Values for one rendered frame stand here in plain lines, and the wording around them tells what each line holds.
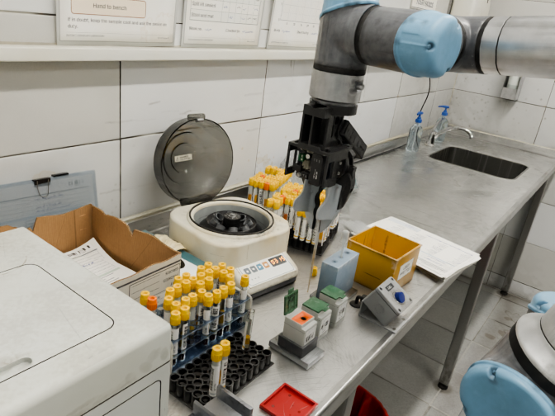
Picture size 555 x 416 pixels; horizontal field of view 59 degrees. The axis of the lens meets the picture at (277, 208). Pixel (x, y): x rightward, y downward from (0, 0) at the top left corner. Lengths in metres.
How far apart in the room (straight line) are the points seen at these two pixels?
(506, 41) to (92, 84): 0.79
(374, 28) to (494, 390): 0.44
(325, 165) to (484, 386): 0.34
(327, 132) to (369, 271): 0.54
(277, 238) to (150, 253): 0.29
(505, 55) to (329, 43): 0.22
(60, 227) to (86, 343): 0.64
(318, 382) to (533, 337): 0.41
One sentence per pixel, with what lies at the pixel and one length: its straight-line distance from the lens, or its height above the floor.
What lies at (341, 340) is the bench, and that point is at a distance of 1.00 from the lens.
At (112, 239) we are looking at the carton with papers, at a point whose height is 0.97.
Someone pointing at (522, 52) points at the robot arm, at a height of 1.45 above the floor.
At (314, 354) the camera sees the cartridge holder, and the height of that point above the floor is 0.89.
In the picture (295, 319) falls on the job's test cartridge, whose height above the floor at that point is 0.95.
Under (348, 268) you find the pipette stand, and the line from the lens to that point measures 1.08.
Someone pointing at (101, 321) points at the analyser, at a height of 1.17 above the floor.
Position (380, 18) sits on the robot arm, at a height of 1.46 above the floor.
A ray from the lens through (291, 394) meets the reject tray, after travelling 0.86.
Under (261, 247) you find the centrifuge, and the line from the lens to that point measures 1.08.
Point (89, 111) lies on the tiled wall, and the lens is 1.13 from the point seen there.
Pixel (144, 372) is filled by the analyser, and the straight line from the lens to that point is 0.49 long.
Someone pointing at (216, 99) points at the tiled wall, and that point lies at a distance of 1.38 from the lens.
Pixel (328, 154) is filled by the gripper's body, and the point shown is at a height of 1.28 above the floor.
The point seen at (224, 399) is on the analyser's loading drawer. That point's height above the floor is 0.92.
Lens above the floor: 1.46
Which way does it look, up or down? 22 degrees down
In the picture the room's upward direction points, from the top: 8 degrees clockwise
